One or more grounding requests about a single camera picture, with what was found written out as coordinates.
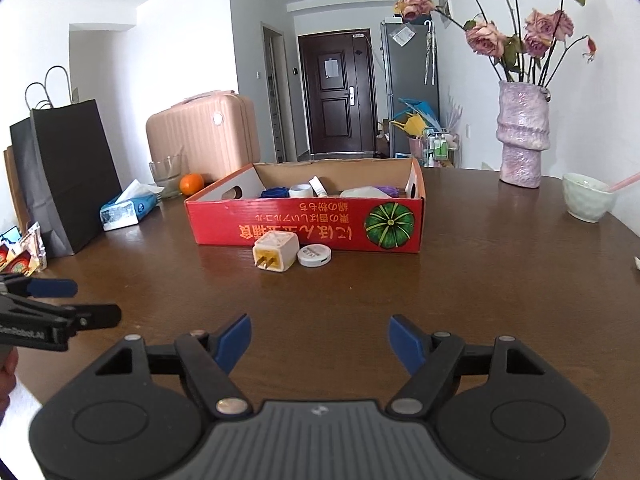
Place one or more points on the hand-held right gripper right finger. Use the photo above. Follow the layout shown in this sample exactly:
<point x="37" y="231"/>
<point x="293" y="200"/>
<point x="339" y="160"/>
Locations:
<point x="406" y="342"/>

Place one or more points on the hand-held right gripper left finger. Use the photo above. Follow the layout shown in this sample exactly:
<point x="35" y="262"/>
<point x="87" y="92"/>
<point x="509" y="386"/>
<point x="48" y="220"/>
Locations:
<point x="235" y="342"/>

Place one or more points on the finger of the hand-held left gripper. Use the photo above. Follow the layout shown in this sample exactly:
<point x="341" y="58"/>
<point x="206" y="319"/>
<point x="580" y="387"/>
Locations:
<point x="97" y="315"/>
<point x="50" y="288"/>

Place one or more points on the white charger plug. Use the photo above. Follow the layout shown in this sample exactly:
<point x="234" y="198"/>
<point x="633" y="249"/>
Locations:
<point x="276" y="255"/>

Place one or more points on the small white round lid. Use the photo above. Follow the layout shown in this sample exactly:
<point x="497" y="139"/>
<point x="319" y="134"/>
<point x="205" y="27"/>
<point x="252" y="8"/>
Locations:
<point x="314" y="255"/>

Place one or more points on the red cardboard box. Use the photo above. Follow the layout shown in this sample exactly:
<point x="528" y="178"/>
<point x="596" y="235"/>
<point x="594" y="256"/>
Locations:
<point x="320" y="222"/>

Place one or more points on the purple plastic lid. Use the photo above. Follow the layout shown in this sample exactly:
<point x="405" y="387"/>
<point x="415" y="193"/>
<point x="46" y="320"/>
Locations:
<point x="387" y="191"/>

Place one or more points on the blue plastic lid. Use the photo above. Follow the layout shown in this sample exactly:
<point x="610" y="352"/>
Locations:
<point x="274" y="193"/>

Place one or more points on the white tape roll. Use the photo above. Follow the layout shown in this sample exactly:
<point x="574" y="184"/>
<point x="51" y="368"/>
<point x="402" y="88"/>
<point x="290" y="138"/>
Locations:
<point x="300" y="191"/>

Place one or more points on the white tube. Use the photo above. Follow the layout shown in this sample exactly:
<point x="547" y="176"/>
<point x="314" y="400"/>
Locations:
<point x="318" y="186"/>

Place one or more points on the person's left hand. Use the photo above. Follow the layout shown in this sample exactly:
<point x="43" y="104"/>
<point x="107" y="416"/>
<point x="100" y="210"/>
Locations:
<point x="7" y="375"/>

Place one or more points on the colourful snack packets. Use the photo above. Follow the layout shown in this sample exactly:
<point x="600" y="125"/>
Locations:
<point x="22" y="255"/>

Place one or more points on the brown paper bag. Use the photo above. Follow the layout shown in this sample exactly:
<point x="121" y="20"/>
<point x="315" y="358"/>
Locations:
<point x="15" y="190"/>

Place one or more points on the blue tissue pack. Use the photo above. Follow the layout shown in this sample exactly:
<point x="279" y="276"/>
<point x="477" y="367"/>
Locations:
<point x="122" y="210"/>

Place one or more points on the black paper bag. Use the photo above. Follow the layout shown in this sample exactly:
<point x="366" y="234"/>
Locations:
<point x="65" y="175"/>

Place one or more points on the clear glass cup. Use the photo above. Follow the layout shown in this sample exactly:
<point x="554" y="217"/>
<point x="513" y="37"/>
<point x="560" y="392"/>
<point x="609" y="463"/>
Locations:
<point x="165" y="175"/>

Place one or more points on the orange fruit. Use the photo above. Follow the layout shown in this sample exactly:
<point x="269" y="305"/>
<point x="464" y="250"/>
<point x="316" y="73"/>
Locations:
<point x="191" y="185"/>

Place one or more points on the cart with bottles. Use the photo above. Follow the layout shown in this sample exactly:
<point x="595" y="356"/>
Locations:
<point x="437" y="147"/>

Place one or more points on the pink suitcase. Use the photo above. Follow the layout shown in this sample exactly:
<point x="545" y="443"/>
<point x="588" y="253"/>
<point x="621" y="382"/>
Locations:
<point x="200" y="140"/>

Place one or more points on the yellow watering can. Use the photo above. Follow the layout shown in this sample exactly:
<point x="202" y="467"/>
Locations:
<point x="412" y="125"/>

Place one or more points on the pale green bowl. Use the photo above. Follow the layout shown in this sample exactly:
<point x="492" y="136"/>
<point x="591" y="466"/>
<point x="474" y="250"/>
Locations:
<point x="587" y="202"/>

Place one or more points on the blue folded umbrella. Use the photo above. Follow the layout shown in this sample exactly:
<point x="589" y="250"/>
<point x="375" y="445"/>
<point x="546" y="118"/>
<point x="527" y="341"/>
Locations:
<point x="420" y="107"/>

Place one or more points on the pink textured vase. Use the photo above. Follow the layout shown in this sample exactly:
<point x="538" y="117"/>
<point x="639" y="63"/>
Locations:
<point x="522" y="135"/>

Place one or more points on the dark brown door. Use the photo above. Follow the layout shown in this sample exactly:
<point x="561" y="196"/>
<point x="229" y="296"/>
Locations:
<point x="337" y="110"/>

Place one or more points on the grey refrigerator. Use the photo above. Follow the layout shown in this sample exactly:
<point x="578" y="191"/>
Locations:
<point x="407" y="75"/>

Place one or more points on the pink spoon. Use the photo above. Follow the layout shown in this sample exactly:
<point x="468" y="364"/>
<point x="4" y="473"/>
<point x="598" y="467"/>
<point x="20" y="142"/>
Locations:
<point x="625" y="182"/>

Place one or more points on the bunch of dried roses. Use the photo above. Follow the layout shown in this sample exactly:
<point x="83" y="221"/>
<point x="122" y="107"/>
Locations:
<point x="537" y="30"/>

